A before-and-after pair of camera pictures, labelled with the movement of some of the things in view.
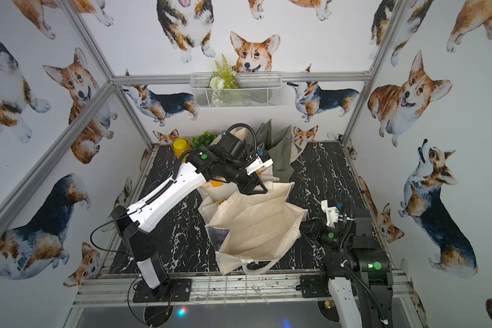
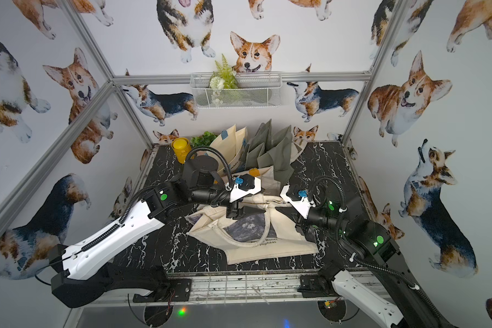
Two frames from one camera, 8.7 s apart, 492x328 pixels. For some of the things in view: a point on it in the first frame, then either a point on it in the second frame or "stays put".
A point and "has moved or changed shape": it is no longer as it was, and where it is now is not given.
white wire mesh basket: (254, 90) stays put
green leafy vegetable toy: (203, 140) stays put
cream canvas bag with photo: (253, 229) has moved or changed shape
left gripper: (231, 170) → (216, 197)
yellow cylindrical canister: (180, 145) stays put
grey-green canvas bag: (279, 151) stays put
